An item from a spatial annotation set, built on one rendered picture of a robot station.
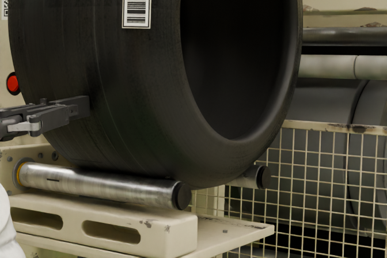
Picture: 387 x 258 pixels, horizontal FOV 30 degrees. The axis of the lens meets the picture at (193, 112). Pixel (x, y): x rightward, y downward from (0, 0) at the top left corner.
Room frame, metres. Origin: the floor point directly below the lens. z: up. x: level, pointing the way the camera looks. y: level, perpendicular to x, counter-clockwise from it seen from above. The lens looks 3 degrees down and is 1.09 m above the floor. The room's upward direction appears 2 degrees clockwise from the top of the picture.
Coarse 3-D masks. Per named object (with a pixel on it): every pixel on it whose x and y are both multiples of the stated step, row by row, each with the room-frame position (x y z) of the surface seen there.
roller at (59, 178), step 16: (32, 176) 1.25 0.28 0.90; (48, 176) 1.23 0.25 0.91; (64, 176) 1.22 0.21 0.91; (80, 176) 1.20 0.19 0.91; (96, 176) 1.18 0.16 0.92; (112, 176) 1.17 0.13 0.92; (128, 176) 1.16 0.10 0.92; (64, 192) 1.23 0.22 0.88; (80, 192) 1.20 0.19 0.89; (96, 192) 1.18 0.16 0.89; (112, 192) 1.16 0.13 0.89; (128, 192) 1.14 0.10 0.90; (144, 192) 1.12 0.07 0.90; (160, 192) 1.11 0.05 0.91; (176, 192) 1.10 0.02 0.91; (176, 208) 1.10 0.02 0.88
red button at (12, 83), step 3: (9, 78) 1.39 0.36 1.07; (12, 78) 1.38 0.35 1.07; (15, 78) 1.38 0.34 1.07; (9, 81) 1.39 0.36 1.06; (12, 81) 1.38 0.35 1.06; (15, 81) 1.38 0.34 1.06; (9, 84) 1.39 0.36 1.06; (12, 84) 1.38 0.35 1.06; (15, 84) 1.38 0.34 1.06; (9, 87) 1.39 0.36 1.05; (12, 87) 1.38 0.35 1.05; (15, 87) 1.38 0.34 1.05; (18, 87) 1.38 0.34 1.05; (12, 90) 1.39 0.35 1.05; (15, 90) 1.38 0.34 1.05
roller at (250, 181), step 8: (248, 168) 1.35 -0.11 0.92; (256, 168) 1.34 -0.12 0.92; (264, 168) 1.34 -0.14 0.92; (240, 176) 1.35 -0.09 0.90; (248, 176) 1.34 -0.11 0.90; (256, 176) 1.33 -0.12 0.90; (264, 176) 1.34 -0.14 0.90; (224, 184) 1.39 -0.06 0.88; (232, 184) 1.37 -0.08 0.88; (240, 184) 1.36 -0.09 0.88; (248, 184) 1.35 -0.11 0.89; (256, 184) 1.34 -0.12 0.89; (264, 184) 1.34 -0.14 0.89
